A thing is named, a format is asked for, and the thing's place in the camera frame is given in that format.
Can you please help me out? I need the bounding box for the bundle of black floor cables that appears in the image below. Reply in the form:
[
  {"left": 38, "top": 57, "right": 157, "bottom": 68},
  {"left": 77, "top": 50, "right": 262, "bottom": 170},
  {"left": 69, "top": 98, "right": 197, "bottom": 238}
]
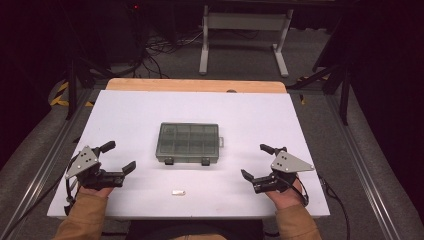
[{"left": 141, "top": 28, "right": 205, "bottom": 80}]

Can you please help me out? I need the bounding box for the wooden table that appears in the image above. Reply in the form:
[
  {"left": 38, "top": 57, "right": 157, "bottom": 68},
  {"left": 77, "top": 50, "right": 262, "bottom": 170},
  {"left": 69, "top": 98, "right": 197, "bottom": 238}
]
[{"left": 105, "top": 78, "right": 288, "bottom": 94}]

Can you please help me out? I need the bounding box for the person's left hand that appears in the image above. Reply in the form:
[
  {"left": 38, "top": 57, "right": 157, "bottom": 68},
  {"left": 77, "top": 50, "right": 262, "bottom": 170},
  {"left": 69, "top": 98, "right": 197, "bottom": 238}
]
[{"left": 78, "top": 186, "right": 115, "bottom": 200}]

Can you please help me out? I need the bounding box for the white metal stand frame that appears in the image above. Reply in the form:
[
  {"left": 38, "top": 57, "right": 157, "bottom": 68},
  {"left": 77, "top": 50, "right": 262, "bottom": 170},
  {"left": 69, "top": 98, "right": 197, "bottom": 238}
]
[{"left": 198, "top": 4, "right": 295, "bottom": 78}]

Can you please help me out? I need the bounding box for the aluminium floor rail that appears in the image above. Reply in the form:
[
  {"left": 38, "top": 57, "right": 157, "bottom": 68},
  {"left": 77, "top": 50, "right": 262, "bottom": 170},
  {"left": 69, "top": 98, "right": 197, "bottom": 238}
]
[
  {"left": 0, "top": 89, "right": 101, "bottom": 240},
  {"left": 324, "top": 94, "right": 407, "bottom": 240}
]

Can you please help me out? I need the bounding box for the grey plastic compartment box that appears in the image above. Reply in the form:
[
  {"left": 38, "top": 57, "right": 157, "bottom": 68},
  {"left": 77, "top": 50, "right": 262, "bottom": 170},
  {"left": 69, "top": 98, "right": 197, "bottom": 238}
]
[{"left": 155, "top": 122, "right": 225, "bottom": 167}]

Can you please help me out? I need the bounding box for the person's right hand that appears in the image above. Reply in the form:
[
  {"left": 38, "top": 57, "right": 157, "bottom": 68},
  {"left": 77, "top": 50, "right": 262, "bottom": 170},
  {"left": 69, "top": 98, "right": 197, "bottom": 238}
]
[{"left": 266, "top": 182, "right": 305, "bottom": 211}]

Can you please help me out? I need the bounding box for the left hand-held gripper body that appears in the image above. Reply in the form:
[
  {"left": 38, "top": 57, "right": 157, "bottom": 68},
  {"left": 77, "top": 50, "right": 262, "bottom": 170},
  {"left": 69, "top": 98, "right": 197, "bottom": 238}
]
[{"left": 64, "top": 145, "right": 126, "bottom": 192}]

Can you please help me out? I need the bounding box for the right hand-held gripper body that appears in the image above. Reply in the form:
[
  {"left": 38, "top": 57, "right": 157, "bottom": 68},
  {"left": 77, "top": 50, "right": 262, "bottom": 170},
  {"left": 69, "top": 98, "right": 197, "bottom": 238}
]
[{"left": 252, "top": 147, "right": 315, "bottom": 194}]

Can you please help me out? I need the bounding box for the hand-held gripper cable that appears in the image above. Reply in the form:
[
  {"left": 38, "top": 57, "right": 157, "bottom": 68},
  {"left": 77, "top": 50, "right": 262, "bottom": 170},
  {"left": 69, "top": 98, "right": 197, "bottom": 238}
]
[
  {"left": 290, "top": 173, "right": 310, "bottom": 207},
  {"left": 63, "top": 154, "right": 82, "bottom": 216}
]

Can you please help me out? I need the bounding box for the yellow black hazard tape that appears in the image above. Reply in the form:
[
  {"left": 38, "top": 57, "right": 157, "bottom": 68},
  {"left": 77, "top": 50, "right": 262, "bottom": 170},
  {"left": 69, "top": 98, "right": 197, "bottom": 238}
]
[{"left": 49, "top": 81, "right": 95, "bottom": 108}]

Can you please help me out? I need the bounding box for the white board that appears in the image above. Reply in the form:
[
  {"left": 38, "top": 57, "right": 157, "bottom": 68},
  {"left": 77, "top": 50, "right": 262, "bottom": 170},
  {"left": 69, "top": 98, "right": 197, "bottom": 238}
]
[{"left": 47, "top": 89, "right": 331, "bottom": 220}]

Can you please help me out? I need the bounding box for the right hand-held gripper cable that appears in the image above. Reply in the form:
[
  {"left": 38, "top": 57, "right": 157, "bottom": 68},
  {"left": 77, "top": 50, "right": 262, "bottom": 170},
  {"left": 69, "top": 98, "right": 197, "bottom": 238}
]
[{"left": 290, "top": 173, "right": 310, "bottom": 207}]

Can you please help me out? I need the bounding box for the left hand-held gripper cable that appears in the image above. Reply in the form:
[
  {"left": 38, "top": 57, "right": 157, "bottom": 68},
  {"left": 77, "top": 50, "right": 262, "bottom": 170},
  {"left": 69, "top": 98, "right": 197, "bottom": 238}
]
[{"left": 63, "top": 154, "right": 82, "bottom": 216}]

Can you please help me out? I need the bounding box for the black floor cable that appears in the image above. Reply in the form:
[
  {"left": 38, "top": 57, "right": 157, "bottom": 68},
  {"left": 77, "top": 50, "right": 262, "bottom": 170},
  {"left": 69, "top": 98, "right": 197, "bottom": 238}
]
[{"left": 317, "top": 173, "right": 352, "bottom": 240}]

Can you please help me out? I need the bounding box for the black tripod stand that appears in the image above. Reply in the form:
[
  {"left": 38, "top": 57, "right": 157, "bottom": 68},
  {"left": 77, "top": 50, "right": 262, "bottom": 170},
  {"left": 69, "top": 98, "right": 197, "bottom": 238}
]
[
  {"left": 64, "top": 58, "right": 113, "bottom": 121},
  {"left": 286, "top": 16, "right": 352, "bottom": 126}
]

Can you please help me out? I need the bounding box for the person's dark lap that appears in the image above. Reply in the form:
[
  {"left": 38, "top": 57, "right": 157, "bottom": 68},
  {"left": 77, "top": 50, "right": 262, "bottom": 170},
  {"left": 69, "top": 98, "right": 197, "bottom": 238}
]
[{"left": 125, "top": 219, "right": 268, "bottom": 240}]

